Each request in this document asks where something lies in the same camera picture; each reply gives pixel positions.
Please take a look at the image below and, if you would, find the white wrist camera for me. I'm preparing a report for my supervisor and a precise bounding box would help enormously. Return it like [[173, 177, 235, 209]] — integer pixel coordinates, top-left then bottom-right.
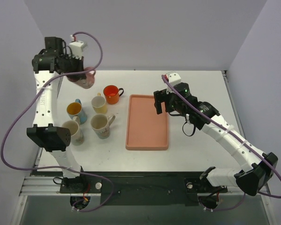
[[165, 71, 181, 87], [69, 41, 88, 60]]

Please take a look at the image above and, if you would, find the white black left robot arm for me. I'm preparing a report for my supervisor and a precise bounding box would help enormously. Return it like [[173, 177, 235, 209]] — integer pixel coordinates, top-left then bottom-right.
[[26, 37, 87, 193]]

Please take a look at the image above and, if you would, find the blue glazed mug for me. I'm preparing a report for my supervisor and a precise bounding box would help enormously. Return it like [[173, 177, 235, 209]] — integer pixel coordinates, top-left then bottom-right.
[[67, 99, 88, 124]]

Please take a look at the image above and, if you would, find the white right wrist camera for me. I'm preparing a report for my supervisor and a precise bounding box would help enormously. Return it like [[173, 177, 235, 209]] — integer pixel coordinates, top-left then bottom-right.
[[165, 71, 181, 87]]

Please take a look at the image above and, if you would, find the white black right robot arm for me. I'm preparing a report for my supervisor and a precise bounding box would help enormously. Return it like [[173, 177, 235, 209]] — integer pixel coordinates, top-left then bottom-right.
[[154, 82, 278, 196]]

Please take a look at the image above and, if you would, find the pink ghost pattern mug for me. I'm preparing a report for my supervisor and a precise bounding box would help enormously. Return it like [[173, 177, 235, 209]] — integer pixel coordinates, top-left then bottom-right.
[[67, 67, 96, 89]]

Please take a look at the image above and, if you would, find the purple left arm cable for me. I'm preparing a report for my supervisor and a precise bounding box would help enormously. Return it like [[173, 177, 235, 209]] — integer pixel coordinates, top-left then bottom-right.
[[0, 31, 115, 213]]

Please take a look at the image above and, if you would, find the cream dragon pattern mug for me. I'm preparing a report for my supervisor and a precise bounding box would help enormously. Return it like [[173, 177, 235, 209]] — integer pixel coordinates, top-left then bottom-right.
[[62, 116, 84, 146]]

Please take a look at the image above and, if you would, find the salmon pink plastic tray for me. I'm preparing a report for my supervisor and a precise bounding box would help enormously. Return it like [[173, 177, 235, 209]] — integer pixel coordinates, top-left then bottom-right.
[[126, 94, 169, 150]]

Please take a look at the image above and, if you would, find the aluminium table frame rail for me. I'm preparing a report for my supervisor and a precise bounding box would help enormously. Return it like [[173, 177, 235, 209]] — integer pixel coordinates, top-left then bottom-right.
[[20, 69, 68, 196]]

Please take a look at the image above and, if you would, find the orange ceramic mug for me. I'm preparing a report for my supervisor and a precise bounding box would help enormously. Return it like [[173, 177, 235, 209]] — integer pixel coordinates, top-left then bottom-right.
[[103, 85, 124, 105]]

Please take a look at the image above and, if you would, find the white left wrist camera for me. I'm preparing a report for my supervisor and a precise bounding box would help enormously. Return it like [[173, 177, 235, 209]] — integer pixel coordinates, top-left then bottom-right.
[[69, 41, 88, 60]]

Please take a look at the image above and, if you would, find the shell pattern teal mug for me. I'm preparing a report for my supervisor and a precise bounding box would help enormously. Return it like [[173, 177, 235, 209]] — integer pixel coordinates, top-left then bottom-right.
[[90, 114, 116, 139]]

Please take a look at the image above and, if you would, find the yellow ceramic mug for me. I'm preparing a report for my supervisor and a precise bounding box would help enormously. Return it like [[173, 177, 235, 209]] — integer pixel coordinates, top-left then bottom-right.
[[91, 93, 107, 114]]

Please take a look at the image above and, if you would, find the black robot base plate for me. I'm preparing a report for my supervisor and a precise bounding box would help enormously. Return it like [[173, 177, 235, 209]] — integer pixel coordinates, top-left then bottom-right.
[[59, 172, 228, 210]]

